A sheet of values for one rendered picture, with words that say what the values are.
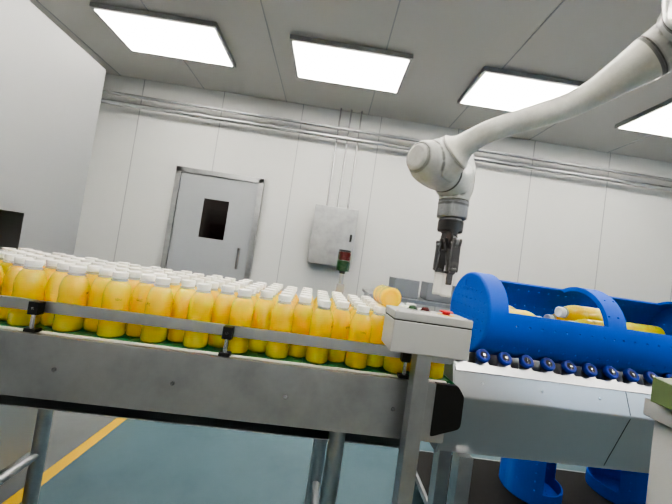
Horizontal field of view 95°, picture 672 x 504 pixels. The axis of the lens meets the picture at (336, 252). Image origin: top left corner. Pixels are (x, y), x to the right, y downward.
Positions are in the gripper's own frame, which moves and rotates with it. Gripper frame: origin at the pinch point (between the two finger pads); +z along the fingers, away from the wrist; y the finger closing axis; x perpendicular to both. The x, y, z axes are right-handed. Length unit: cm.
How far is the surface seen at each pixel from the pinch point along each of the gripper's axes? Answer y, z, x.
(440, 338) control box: -17.6, 12.6, 6.3
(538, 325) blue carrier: 2.1, 8.2, -33.9
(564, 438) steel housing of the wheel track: 6, 44, -51
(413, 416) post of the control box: -14.6, 33.5, 9.2
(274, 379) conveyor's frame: -6, 32, 46
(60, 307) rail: -4, 20, 105
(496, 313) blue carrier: 2.2, 6.3, -19.6
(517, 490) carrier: 60, 99, -79
